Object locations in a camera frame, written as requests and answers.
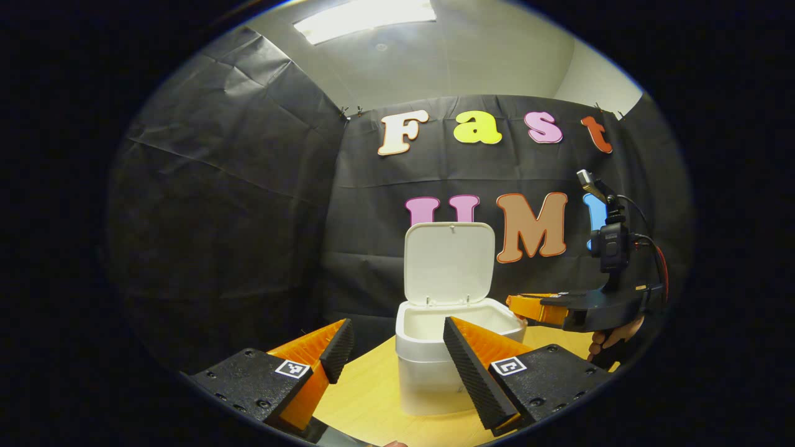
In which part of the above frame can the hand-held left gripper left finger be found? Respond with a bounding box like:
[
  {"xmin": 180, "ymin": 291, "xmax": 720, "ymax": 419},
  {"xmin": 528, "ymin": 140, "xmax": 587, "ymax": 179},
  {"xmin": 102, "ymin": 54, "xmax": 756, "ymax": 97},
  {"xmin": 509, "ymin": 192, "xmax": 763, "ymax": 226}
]
[{"xmin": 180, "ymin": 318, "xmax": 356, "ymax": 435}]

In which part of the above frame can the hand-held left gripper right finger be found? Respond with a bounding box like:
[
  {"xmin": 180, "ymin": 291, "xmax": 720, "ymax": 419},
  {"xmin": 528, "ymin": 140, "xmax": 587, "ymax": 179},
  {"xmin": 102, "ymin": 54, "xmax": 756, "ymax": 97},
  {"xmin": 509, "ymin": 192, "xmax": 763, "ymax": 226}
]
[{"xmin": 443, "ymin": 315, "xmax": 616, "ymax": 437}]

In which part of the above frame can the white desktop garbage bin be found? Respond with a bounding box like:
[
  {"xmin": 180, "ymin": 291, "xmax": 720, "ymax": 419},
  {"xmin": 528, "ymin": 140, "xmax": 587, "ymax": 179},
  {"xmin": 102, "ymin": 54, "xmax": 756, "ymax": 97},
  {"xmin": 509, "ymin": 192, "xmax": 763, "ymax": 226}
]
[{"xmin": 395, "ymin": 222, "xmax": 529, "ymax": 417}]

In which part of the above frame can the wooden desktop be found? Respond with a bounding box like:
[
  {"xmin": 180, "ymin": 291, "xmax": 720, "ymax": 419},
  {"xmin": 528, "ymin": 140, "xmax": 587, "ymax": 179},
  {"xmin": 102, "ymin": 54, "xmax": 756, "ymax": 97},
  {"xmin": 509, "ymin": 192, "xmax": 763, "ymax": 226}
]
[{"xmin": 311, "ymin": 326, "xmax": 622, "ymax": 447}]

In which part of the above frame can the black backdrop cloth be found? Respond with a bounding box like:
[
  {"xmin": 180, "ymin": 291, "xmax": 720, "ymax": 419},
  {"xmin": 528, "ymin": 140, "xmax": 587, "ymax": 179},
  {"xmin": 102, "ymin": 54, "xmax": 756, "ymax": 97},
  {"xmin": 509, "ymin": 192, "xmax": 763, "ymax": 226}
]
[{"xmin": 106, "ymin": 25, "xmax": 693, "ymax": 373}]

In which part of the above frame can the ceiling light panel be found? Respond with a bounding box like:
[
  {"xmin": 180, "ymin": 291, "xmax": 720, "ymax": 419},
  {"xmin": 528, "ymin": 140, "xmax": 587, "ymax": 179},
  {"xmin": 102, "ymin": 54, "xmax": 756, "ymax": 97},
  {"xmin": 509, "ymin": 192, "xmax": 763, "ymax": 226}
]
[{"xmin": 293, "ymin": 0, "xmax": 437, "ymax": 45}]

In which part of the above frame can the black camera cable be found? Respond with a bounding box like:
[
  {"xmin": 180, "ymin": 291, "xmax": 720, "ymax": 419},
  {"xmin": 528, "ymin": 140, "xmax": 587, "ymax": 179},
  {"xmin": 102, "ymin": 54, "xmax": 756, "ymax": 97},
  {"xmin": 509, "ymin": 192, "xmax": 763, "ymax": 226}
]
[{"xmin": 618, "ymin": 194, "xmax": 664, "ymax": 292}]

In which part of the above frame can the red cable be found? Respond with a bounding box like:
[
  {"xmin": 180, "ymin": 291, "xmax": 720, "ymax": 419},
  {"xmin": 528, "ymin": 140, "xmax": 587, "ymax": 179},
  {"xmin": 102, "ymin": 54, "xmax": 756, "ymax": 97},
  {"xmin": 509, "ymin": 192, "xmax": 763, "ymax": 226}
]
[{"xmin": 652, "ymin": 244, "xmax": 670, "ymax": 303}]

